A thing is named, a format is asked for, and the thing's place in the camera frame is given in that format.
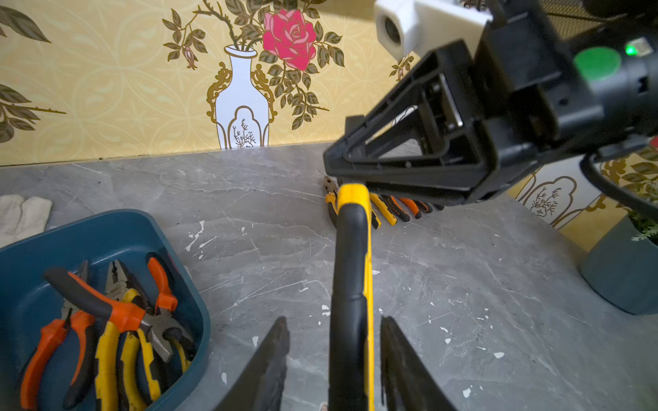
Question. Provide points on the teal plastic storage box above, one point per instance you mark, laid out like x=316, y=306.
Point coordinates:
x=29, y=303

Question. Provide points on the yellow black combination pliers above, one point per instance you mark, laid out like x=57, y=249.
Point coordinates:
x=384, y=209

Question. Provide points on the beige work glove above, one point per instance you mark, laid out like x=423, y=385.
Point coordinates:
x=22, y=218

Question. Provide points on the orange black box pliers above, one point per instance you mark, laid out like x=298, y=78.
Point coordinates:
x=51, y=337

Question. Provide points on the orange black reversed pliers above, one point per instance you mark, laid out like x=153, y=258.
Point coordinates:
x=160, y=327

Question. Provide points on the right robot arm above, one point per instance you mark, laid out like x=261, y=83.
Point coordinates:
x=498, y=94

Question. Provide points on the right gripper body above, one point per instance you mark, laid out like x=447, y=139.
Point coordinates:
x=462, y=128

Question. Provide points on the yellow black large pliers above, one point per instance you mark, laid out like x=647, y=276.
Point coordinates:
x=352, y=324

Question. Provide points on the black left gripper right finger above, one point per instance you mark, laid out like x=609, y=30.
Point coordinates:
x=406, y=383

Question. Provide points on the yellow handled pliers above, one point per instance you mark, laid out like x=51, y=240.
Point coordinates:
x=395, y=208

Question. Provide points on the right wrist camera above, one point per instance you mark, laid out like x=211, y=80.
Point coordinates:
x=419, y=26

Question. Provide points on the yellow box pliers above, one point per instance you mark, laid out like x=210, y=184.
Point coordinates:
x=116, y=380

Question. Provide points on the orange black combination pliers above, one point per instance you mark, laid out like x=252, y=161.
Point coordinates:
x=413, y=207

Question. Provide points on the yellow long-nose pliers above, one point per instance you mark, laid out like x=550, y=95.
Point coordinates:
x=331, y=198

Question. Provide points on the potted green plant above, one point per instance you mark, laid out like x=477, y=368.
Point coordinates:
x=622, y=269

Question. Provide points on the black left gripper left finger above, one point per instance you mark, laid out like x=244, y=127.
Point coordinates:
x=260, y=386

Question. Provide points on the orange black long-nose pliers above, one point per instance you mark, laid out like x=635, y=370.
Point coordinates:
x=428, y=208

